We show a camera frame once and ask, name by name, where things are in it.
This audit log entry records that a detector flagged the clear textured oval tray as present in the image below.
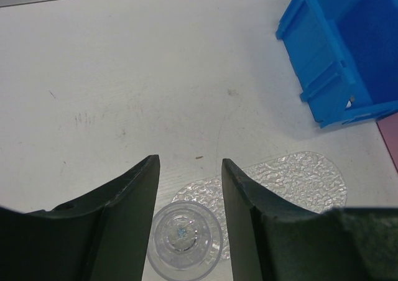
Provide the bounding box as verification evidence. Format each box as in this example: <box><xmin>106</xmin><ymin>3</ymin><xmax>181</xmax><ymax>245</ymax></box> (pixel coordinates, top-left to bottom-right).
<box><xmin>171</xmin><ymin>151</ymin><xmax>347</xmax><ymax>261</ymax></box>

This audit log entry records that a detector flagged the blue compartment bin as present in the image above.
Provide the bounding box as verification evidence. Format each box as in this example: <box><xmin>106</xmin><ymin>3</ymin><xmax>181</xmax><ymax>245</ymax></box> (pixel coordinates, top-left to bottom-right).
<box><xmin>275</xmin><ymin>0</ymin><xmax>397</xmax><ymax>127</ymax></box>

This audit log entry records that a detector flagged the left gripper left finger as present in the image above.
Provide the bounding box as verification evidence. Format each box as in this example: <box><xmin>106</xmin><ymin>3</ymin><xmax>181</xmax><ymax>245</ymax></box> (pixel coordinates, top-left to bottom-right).
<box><xmin>1</xmin><ymin>155</ymin><xmax>160</xmax><ymax>280</ymax></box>

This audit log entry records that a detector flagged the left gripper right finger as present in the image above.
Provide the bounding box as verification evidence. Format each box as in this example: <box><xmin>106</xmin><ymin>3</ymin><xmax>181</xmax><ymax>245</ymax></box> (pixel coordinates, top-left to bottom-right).
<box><xmin>221</xmin><ymin>159</ymin><xmax>397</xmax><ymax>280</ymax></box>

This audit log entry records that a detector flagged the clear plastic cup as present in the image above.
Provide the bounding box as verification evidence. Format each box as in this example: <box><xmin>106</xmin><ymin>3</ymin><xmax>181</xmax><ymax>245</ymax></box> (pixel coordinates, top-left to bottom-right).
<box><xmin>147</xmin><ymin>201</ymin><xmax>223</xmax><ymax>280</ymax></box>

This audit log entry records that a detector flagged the pink plastic box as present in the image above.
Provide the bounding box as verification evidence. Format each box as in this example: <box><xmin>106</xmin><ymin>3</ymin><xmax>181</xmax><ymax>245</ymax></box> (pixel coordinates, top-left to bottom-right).
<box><xmin>377</xmin><ymin>113</ymin><xmax>398</xmax><ymax>169</ymax></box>

